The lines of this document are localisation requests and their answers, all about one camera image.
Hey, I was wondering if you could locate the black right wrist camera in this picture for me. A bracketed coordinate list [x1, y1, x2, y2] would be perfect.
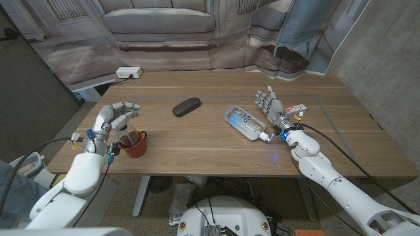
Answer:
[272, 127, 287, 141]

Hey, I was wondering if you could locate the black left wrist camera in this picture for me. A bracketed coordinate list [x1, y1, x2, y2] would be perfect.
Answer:
[107, 142, 121, 164]

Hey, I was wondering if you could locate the person's leg in jeans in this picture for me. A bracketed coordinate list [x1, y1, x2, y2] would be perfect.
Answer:
[0, 160, 50, 229]

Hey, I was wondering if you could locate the white side table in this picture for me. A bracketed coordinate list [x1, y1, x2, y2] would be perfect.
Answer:
[68, 77, 117, 103]

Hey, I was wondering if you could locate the white power strip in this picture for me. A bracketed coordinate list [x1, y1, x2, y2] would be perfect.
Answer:
[115, 66, 143, 79]

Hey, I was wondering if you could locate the red mug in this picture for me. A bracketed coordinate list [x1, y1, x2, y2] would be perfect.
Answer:
[117, 130, 148, 159]

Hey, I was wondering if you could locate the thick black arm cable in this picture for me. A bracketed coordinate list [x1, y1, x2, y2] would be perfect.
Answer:
[0, 136, 76, 216]
[297, 123, 418, 216]

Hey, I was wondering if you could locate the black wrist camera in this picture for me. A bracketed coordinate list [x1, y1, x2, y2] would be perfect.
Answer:
[107, 142, 121, 164]
[272, 127, 287, 141]

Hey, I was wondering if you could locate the black glasses case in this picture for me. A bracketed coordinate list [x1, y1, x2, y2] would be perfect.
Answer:
[172, 96, 202, 118]

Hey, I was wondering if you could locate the clear plastic bag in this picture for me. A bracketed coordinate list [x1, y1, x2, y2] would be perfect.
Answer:
[169, 182, 197, 226]

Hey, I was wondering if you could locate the black power strip cable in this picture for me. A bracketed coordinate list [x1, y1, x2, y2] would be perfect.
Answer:
[111, 74, 135, 87]

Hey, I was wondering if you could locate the black wall fixture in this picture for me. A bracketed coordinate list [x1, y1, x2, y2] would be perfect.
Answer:
[0, 28, 19, 42]

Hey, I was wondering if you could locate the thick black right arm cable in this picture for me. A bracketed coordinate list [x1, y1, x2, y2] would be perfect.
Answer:
[297, 123, 418, 216]

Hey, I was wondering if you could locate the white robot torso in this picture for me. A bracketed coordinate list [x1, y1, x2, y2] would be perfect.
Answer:
[177, 195, 272, 236]

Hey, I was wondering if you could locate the clear dispenser bottle black pump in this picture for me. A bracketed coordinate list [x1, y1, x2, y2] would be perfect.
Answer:
[116, 121, 142, 148]

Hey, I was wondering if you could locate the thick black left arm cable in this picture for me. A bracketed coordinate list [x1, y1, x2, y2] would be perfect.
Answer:
[0, 136, 76, 216]

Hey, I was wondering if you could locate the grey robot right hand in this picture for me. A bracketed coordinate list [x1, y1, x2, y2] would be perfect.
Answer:
[255, 85, 296, 132]

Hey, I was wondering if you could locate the printed sofa backdrop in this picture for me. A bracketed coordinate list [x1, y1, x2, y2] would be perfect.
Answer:
[0, 0, 371, 92]

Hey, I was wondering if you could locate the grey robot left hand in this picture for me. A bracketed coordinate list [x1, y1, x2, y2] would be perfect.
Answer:
[81, 102, 142, 157]

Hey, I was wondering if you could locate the orange block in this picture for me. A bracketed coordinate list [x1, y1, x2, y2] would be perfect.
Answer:
[295, 229, 326, 236]

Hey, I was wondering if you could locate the white table leg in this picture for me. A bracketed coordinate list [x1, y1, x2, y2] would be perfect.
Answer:
[297, 176, 318, 222]
[132, 175, 151, 218]

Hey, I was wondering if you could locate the clear hand sanitizer bottle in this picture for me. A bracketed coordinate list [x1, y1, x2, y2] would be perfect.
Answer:
[224, 105, 275, 144]

